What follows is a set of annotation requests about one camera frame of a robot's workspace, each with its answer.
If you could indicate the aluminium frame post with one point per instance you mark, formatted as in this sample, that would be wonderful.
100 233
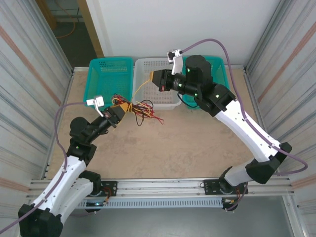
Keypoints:
37 24
269 32

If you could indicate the wooden board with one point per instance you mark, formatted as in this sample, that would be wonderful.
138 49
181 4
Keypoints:
49 14

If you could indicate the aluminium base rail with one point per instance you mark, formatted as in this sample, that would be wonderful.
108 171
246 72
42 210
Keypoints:
160 185

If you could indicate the wooden door frame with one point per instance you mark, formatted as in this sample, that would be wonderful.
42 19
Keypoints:
91 29

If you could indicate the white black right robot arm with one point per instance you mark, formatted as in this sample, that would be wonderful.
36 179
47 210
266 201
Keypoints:
247 130

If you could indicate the white plastic basket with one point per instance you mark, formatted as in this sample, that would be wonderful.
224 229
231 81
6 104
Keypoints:
158 98

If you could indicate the teal plastic basket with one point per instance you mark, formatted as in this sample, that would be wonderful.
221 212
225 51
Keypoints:
108 79
219 71

